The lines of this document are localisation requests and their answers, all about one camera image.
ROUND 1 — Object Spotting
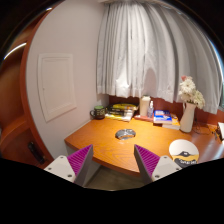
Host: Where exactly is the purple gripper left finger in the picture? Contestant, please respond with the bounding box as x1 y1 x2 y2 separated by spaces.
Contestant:
45 144 93 186

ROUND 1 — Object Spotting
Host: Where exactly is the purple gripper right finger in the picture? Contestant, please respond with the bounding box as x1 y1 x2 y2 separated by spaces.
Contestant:
134 144 181 184

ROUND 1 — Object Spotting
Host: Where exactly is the round white mouse pad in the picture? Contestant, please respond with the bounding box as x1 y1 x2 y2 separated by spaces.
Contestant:
169 139 199 168

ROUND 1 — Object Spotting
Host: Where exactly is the blue book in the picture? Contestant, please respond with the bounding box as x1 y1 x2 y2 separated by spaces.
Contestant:
154 110 172 124

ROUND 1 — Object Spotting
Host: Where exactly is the small clear sanitizer bottle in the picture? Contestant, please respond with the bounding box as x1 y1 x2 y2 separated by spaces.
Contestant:
147 100 154 118

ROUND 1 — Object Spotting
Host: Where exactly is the white flower vase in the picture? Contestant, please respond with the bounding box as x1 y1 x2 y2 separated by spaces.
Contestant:
180 103 196 133

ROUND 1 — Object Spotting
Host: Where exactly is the dark green mug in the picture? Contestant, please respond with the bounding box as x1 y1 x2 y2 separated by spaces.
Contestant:
90 105 105 120

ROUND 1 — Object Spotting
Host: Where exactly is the white plastic container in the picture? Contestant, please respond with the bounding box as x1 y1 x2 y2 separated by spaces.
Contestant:
140 96 151 116

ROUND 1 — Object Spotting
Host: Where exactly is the stack of books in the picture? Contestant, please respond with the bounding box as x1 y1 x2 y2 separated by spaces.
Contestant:
105 103 138 122

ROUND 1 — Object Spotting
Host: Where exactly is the white curtain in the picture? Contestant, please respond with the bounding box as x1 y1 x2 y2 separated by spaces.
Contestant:
97 1 222 113

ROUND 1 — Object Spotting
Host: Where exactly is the wooden door frame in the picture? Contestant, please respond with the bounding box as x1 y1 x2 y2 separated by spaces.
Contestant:
0 10 53 168

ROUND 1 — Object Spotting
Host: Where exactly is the black cable on desk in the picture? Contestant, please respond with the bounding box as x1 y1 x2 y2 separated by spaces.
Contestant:
192 120 223 141

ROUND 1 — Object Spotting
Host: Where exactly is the white wall panel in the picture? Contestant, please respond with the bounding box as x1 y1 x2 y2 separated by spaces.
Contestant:
37 53 77 122

